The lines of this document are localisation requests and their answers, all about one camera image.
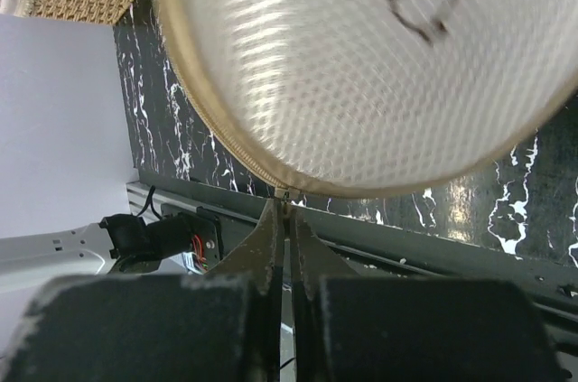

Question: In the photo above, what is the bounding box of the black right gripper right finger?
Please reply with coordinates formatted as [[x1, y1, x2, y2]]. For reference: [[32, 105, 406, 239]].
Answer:
[[288, 212, 566, 381]]

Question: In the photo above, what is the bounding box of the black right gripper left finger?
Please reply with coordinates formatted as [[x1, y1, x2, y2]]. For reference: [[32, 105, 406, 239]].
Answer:
[[1, 200, 284, 381]]

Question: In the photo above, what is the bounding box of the white mesh cylindrical laundry bag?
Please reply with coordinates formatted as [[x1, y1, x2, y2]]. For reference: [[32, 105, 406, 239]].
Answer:
[[156, 0, 577, 199]]

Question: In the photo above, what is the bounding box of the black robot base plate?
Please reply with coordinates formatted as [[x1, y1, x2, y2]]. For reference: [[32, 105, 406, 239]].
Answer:
[[160, 191, 578, 347]]

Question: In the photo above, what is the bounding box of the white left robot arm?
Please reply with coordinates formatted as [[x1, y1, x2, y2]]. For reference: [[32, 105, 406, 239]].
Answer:
[[1, 214, 195, 293]]

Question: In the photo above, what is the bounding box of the aluminium frame rail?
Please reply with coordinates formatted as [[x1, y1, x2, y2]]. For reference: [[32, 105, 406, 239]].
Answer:
[[126, 181, 200, 220]]

